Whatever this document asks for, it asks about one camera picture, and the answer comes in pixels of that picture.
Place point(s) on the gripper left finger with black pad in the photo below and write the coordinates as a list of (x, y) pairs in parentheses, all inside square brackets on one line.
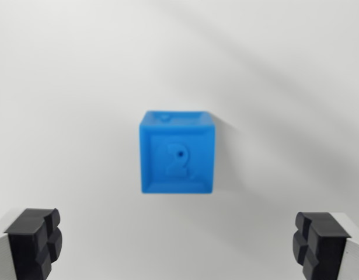
[(24, 245)]

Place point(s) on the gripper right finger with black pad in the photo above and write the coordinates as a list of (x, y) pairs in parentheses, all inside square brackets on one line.
[(325, 248)]

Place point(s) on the blue cube with number two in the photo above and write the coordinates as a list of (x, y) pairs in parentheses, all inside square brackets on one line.
[(176, 157)]

